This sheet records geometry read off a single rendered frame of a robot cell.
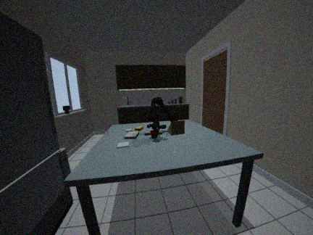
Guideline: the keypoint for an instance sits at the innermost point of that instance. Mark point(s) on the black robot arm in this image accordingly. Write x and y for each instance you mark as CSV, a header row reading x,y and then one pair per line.
x,y
155,116

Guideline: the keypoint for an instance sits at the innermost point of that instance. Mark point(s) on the dark red cup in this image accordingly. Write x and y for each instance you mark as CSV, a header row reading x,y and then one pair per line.
x,y
153,134

